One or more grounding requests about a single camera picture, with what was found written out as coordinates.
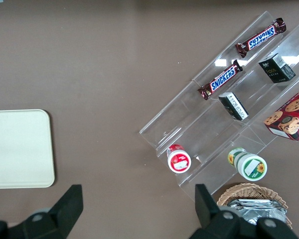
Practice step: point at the green sunflower yogurt cup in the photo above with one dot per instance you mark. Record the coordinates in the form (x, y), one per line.
(249, 164)

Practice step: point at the red plaid cookie box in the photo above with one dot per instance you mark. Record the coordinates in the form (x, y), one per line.
(290, 115)

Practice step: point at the black box with gold print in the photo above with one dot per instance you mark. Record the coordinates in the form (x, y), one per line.
(276, 68)

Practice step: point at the cream plastic tray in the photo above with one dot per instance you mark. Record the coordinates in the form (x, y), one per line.
(17, 148)

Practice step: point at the woven wicker basket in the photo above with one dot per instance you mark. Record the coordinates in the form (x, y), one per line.
(251, 193)

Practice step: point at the Snickers chocolate bar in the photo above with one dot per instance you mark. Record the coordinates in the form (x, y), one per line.
(221, 80)
(261, 37)

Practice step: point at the black box with white label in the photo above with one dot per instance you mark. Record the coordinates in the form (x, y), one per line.
(234, 106)

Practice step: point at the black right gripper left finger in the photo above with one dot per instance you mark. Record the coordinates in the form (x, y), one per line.
(64, 209)

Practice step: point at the clear acrylic tiered display stand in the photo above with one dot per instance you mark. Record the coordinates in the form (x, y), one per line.
(214, 119)

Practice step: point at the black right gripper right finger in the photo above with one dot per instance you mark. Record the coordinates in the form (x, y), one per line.
(209, 211)

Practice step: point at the silver foil packets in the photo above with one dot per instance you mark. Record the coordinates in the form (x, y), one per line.
(254, 211)

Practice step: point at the red lidded yogurt cup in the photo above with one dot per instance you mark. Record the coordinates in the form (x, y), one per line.
(178, 159)

